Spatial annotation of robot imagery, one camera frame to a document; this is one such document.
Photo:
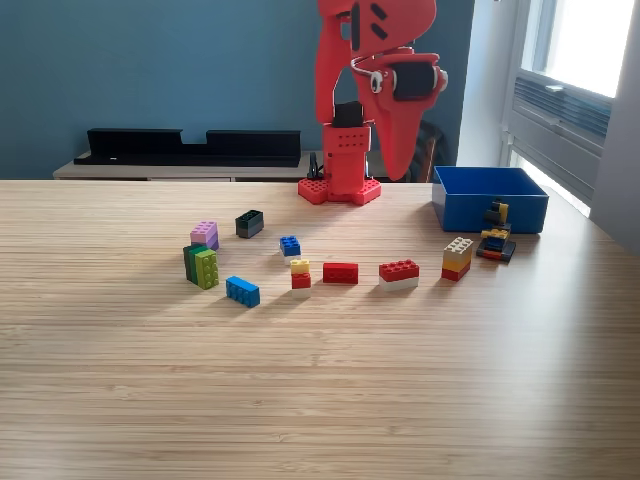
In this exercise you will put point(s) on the grey wall heater unit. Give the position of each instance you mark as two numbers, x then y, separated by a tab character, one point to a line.
560	130

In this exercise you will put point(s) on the red and white brick stack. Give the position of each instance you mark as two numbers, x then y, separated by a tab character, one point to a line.
398	272

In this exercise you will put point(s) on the dark green grey brick stack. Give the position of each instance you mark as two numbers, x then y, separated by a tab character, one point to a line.
249	225

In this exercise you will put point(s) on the bright window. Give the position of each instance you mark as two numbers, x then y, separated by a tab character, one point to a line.
590	40

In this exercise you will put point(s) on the blue bin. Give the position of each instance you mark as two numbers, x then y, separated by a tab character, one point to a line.
465	210

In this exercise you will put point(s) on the black shelf tray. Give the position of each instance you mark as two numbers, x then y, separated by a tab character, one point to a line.
150	150

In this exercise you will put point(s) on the wooden sideboard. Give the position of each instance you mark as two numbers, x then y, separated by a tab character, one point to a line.
150	172

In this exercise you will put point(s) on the dark wooden chair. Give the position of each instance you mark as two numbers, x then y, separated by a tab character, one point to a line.
435	150

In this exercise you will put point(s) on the blue and white brick stack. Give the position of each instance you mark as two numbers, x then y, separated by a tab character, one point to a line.
290	246

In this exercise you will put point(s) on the yellow toy digger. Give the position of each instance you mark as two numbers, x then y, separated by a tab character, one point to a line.
495	240

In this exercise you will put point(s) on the pink and purple brick stack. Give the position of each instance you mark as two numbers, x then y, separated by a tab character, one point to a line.
204	234

